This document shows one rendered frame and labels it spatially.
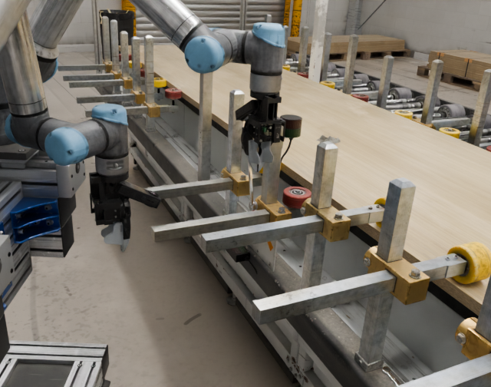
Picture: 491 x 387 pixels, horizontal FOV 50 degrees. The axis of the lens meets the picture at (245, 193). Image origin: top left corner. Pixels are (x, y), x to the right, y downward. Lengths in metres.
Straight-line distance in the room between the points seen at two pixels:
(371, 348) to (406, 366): 0.22
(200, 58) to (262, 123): 0.23
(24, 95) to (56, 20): 0.33
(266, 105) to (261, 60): 0.10
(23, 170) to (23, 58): 0.37
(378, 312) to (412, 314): 0.28
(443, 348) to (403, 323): 0.13
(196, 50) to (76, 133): 0.30
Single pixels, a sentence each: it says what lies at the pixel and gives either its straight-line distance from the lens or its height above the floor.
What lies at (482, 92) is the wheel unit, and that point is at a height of 1.07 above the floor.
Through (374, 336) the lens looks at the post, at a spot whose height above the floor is 0.79.
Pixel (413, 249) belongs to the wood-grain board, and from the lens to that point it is 1.27.
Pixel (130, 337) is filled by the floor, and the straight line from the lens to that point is 2.36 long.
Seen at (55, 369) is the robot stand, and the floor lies 0.21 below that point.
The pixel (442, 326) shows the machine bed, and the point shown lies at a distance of 1.32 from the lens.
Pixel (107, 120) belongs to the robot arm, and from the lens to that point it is 1.16.
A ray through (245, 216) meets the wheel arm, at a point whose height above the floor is 0.86.
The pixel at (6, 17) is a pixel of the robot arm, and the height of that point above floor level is 1.39.
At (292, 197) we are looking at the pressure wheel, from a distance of 1.43.
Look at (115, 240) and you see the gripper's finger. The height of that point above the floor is 0.86.
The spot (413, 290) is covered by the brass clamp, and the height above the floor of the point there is 0.95.
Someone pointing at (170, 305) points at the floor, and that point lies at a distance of 2.52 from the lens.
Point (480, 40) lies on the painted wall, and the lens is 9.77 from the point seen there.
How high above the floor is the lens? 1.48
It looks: 24 degrees down
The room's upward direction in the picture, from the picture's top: 3 degrees clockwise
